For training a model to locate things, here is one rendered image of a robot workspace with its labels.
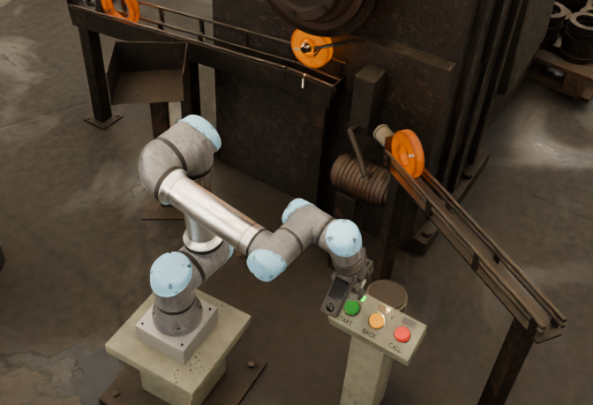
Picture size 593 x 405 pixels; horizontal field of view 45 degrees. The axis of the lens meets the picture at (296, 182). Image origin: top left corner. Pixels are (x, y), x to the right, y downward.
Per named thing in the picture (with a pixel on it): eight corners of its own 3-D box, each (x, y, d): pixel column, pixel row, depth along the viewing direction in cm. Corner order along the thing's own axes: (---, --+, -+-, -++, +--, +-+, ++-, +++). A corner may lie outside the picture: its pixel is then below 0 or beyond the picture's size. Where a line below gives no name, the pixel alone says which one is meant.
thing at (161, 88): (135, 185, 309) (114, 41, 260) (196, 186, 310) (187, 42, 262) (129, 220, 294) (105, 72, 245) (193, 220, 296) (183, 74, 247)
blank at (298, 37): (326, 21, 239) (321, 25, 237) (339, 63, 247) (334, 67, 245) (289, 24, 249) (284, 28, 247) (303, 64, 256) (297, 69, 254)
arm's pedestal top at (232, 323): (192, 401, 207) (191, 393, 204) (106, 352, 217) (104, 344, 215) (251, 323, 228) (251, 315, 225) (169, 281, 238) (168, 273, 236)
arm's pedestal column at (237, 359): (199, 461, 221) (196, 418, 203) (98, 401, 234) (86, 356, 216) (266, 365, 247) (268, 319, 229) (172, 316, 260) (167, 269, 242)
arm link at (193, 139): (175, 273, 214) (145, 131, 176) (210, 242, 222) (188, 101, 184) (205, 292, 208) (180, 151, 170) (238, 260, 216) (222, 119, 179)
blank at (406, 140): (404, 176, 233) (395, 177, 232) (396, 128, 231) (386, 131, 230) (428, 178, 218) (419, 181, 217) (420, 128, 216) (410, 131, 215)
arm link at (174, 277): (145, 297, 207) (138, 269, 197) (177, 269, 214) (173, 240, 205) (174, 320, 202) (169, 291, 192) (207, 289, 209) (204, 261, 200)
